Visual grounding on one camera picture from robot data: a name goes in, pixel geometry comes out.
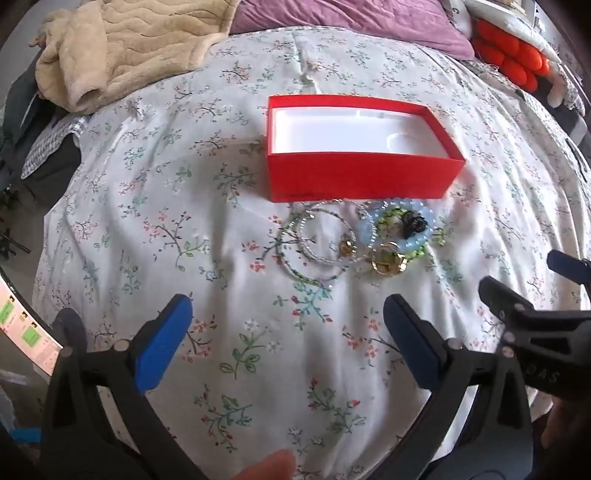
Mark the red cardboard box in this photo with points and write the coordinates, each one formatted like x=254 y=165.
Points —
x=360 y=180

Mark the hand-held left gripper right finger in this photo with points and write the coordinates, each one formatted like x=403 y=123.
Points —
x=411 y=341

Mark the paper sheet with green labels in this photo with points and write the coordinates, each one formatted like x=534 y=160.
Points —
x=23 y=323

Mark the purple pillow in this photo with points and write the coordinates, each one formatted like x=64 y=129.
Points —
x=346 y=18

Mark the checkered cloth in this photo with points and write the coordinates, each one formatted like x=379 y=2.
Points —
x=51 y=143

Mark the floral bed sheet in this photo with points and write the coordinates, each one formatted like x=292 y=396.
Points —
x=184 y=277

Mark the dark clothing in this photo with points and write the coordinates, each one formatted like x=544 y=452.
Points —
x=18 y=101

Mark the beige fleece blanket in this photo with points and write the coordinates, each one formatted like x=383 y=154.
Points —
x=129 y=46

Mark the black hair claw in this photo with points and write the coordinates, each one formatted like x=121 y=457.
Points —
x=413 y=226

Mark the person's right hand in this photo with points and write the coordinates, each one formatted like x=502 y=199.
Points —
x=568 y=429

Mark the gold charm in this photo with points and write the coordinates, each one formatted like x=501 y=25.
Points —
x=346 y=249

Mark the orange plush item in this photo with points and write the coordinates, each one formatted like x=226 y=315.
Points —
x=503 y=50

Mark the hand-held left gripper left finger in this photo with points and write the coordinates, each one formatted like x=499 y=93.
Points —
x=164 y=341

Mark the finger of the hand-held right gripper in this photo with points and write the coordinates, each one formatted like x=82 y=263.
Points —
x=568 y=264
x=503 y=297

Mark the person's left hand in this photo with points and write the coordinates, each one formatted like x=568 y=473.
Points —
x=265 y=468

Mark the blue cloth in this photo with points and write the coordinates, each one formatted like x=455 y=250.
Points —
x=25 y=436

